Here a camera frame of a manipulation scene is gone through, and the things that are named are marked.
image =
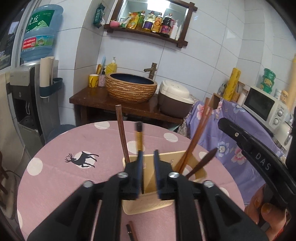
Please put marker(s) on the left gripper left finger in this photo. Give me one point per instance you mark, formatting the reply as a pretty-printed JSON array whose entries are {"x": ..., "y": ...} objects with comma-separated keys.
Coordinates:
[{"x": 93, "y": 210}]

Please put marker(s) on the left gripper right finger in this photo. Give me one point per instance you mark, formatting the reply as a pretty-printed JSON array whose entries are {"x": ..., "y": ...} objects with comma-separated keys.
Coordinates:
[{"x": 202, "y": 210}]

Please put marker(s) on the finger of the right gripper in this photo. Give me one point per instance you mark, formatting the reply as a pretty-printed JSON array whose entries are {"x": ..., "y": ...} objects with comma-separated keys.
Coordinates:
[{"x": 278, "y": 176}]

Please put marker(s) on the dark brown chopstick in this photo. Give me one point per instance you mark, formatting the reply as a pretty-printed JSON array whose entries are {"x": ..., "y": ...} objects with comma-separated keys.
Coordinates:
[{"x": 131, "y": 231}]

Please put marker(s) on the dark wooden spoon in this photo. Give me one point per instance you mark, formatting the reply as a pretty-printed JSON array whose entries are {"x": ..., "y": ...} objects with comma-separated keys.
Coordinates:
[{"x": 205, "y": 160}]

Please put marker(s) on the reddish wooden chopstick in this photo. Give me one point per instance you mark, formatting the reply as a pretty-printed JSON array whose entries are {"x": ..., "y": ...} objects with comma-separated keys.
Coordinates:
[{"x": 198, "y": 136}]

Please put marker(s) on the black gold-tipped chopstick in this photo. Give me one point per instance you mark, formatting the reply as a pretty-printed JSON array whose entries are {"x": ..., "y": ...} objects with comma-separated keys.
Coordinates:
[{"x": 140, "y": 149}]

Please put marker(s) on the brown wooden chopstick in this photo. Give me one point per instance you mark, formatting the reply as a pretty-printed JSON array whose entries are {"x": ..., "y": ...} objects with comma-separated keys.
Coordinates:
[{"x": 121, "y": 129}]

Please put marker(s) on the person right hand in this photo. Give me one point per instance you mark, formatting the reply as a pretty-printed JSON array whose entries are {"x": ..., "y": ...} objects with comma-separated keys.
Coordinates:
[{"x": 269, "y": 212}]

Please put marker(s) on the white microwave oven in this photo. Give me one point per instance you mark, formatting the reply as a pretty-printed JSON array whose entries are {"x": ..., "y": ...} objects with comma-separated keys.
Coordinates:
[{"x": 268, "y": 110}]

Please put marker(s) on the beige plastic utensil holder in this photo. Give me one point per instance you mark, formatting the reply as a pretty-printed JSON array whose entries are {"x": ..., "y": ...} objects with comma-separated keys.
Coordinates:
[{"x": 149, "y": 201}]

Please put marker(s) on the purple floral cloth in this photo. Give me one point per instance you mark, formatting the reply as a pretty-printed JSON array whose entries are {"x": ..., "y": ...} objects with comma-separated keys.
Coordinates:
[{"x": 229, "y": 154}]

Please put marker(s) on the yellow wrap roll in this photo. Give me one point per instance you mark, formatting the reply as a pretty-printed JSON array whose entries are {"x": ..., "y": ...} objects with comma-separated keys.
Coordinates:
[{"x": 231, "y": 85}]

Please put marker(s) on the green stacked containers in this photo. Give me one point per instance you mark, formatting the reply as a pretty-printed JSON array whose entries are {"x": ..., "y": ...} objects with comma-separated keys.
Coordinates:
[{"x": 267, "y": 81}]

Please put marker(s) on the water dispenser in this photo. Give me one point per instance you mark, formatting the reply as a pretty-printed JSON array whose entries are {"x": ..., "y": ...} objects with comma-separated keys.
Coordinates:
[{"x": 40, "y": 115}]

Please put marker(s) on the rice cooker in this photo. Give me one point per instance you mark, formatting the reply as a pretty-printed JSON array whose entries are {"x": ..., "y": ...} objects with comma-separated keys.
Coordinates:
[{"x": 174, "y": 99}]

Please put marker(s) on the yellow mug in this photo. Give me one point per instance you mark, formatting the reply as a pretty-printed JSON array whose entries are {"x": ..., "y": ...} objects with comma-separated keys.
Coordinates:
[{"x": 93, "y": 80}]

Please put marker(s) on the woven basin sink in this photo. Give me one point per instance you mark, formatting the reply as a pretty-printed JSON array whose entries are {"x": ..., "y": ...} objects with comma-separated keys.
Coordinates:
[{"x": 130, "y": 88}]

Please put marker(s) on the yellow soap bottle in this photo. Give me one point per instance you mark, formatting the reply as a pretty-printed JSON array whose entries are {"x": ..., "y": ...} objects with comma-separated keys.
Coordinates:
[{"x": 112, "y": 67}]

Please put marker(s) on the bronze faucet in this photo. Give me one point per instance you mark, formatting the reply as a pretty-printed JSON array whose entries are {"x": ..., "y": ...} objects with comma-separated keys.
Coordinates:
[{"x": 151, "y": 70}]

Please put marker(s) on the blue water jug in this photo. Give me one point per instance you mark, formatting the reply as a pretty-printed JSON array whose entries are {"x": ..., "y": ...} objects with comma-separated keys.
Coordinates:
[{"x": 40, "y": 32}]

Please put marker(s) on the wooden wall shelf mirror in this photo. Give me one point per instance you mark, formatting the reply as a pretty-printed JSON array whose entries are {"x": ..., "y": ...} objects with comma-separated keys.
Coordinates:
[{"x": 165, "y": 20}]

